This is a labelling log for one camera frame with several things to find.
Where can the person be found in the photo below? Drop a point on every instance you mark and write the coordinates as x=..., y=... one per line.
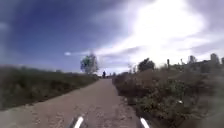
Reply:
x=104, y=74

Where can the leafy tree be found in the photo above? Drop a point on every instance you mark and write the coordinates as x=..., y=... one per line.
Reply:
x=89, y=64

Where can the dark bushy tree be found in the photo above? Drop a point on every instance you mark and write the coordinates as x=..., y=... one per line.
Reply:
x=146, y=64

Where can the pale dirt path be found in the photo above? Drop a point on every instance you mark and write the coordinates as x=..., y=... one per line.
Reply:
x=90, y=103

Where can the grass verge with bushes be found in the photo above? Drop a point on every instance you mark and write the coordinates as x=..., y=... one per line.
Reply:
x=166, y=93

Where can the robot's own part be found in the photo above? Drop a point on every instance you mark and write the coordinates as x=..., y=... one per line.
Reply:
x=78, y=122
x=144, y=123

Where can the grass verge with weeds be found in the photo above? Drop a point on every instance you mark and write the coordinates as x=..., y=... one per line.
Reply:
x=36, y=85

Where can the buildings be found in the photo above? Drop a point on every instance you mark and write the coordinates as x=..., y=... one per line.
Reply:
x=213, y=59

